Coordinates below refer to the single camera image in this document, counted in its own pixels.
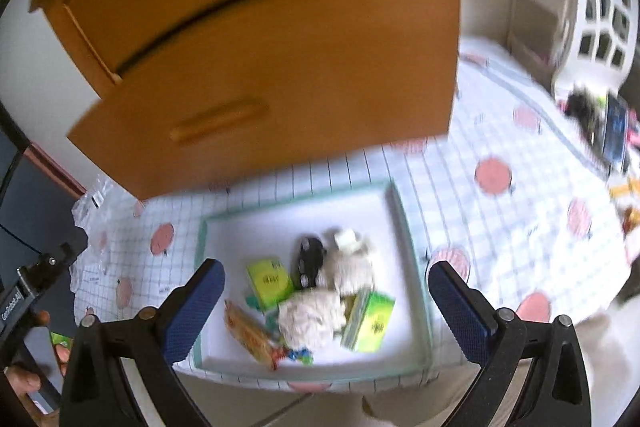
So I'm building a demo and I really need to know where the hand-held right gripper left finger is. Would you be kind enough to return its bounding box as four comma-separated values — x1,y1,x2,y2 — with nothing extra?
59,258,227,427

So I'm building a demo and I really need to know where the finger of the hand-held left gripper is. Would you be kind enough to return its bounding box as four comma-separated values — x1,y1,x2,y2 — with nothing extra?
16,241,89,298

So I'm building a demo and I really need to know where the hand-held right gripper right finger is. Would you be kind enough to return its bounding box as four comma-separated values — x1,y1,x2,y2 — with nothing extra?
427,259,593,427

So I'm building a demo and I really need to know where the yellow orange snack packet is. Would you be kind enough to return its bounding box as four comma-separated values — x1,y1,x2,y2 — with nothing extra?
223,299,281,370

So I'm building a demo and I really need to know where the green tissue pack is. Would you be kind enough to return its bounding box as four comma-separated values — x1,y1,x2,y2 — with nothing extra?
245,257,295,312
340,289,397,353

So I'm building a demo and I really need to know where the white tray with green rim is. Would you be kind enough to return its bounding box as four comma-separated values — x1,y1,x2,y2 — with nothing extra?
192,179,435,380

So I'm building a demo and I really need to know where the colourful toy robot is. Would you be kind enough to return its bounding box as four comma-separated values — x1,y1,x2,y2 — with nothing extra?
272,344,315,367

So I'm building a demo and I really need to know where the white lace cloth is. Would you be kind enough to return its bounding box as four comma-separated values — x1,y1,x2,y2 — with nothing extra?
317,234,377,295
277,288,348,350

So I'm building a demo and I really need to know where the black toy car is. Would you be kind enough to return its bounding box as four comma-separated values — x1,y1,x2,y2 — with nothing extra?
291,235,328,290

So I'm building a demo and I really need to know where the cream plastic toy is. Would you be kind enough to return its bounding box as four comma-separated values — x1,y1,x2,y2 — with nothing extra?
332,229,361,252

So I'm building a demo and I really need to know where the person's left hand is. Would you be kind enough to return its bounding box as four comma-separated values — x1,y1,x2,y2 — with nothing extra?
2,309,73,408

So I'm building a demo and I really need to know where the dark panel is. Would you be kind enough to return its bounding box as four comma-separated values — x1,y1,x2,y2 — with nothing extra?
0,102,88,308

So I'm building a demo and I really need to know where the clear plastic bag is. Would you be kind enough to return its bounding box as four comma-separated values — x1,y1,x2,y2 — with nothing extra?
72,177,113,268

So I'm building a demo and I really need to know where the checked blanket with pink dots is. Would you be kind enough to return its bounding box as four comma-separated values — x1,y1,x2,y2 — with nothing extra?
70,39,640,395

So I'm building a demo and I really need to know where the yellow toy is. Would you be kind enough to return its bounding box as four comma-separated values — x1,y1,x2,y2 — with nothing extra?
609,179,640,200

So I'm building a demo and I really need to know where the blue box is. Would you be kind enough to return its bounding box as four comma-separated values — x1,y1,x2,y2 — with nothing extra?
600,93,632,172

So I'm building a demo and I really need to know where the black tangled object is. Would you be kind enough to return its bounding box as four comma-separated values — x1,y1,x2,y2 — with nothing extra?
565,89,603,135

